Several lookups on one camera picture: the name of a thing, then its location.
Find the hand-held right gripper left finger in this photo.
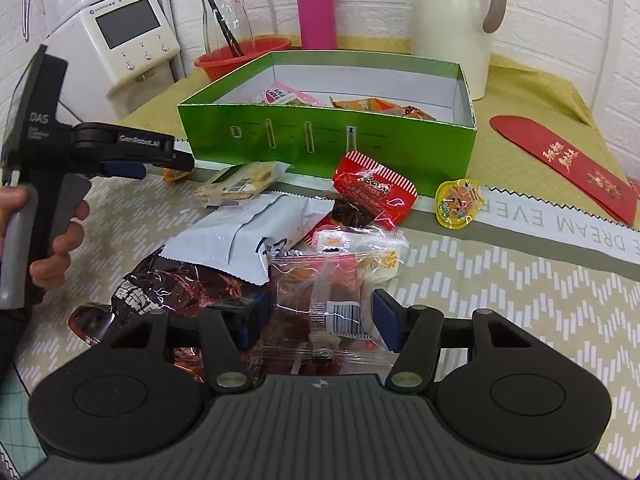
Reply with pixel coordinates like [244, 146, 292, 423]
[106, 287, 273, 393]

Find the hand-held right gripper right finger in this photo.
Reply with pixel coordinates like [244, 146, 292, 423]
[371, 287, 536, 395]

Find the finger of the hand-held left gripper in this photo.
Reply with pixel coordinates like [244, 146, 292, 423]
[97, 160, 147, 181]
[74, 121, 197, 173]

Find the clear barcode snack packet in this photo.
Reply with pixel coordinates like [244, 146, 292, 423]
[267, 250, 401, 376]

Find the clear red label snack packet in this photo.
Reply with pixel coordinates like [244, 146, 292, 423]
[302, 225, 411, 281]

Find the dark brown snack packet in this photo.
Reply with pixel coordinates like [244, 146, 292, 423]
[69, 252, 273, 386]

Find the beige cracker packet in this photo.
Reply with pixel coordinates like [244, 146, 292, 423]
[192, 161, 291, 208]

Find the round yellow jelly cup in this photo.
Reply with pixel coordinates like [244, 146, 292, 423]
[434, 177, 487, 231]

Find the green cardboard box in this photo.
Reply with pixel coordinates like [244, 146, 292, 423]
[177, 50, 477, 198]

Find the person's left hand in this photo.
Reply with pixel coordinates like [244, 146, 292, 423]
[0, 185, 92, 288]

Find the white appliance with screen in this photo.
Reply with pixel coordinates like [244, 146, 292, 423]
[47, 0, 182, 121]

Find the red plastic basket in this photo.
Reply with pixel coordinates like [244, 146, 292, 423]
[194, 36, 293, 81]

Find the patterned table mat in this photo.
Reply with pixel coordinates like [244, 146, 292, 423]
[0, 170, 640, 480]

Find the pink white snack packet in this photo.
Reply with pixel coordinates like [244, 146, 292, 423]
[237, 81, 326, 107]

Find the black stick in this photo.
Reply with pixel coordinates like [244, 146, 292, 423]
[195, 0, 246, 58]

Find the orange snack packet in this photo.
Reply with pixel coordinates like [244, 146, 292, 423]
[390, 104, 438, 122]
[329, 95, 401, 115]

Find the pink thermos bottle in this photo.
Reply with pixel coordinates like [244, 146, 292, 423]
[295, 0, 341, 52]

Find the red envelope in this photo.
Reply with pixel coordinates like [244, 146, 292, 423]
[489, 114, 640, 227]

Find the green cutting mat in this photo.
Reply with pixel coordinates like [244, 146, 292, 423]
[0, 365, 48, 480]

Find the yellow tablecloth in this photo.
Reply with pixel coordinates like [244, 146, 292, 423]
[117, 35, 640, 201]

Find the cream thermal jug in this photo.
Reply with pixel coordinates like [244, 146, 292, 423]
[411, 0, 509, 102]

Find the white wall pipe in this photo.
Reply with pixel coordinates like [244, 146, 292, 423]
[589, 0, 618, 111]

